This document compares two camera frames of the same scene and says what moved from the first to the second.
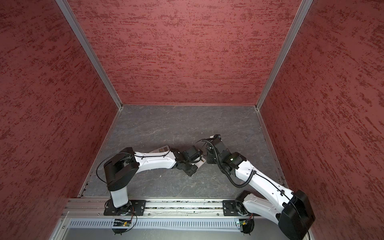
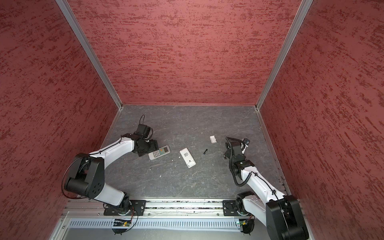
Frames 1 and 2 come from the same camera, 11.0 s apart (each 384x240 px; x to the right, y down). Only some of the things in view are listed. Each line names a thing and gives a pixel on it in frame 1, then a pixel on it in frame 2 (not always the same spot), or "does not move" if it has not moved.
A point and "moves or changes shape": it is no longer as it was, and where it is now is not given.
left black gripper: [192, 171] to [154, 146]
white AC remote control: [201, 162] moves or changes shape
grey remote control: [165, 148] does not move
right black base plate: [231, 208] does not move
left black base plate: [132, 208] does not move
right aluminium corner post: [304, 8] does not move
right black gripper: [209, 154] to [227, 153]
